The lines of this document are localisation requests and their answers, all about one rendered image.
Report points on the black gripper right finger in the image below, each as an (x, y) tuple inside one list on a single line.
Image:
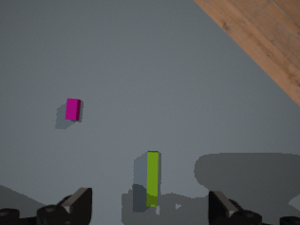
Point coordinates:
[(219, 206)]

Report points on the magenta block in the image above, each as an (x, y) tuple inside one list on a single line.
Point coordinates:
[(73, 109)]

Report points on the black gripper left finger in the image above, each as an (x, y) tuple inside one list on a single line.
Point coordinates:
[(80, 201)]

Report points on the lime green rod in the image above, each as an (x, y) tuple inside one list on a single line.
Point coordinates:
[(152, 178)]

